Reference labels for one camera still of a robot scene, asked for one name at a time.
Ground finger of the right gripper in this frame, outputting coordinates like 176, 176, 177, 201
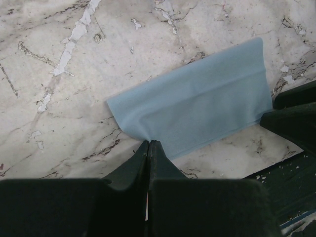
260, 102, 316, 156
273, 81, 316, 110

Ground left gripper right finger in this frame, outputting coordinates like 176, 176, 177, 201
148, 140, 281, 237

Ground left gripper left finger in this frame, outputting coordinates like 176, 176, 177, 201
0, 141, 149, 237

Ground light blue cleaning cloth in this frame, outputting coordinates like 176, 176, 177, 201
107, 38, 272, 159

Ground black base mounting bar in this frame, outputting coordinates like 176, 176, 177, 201
246, 152, 316, 237

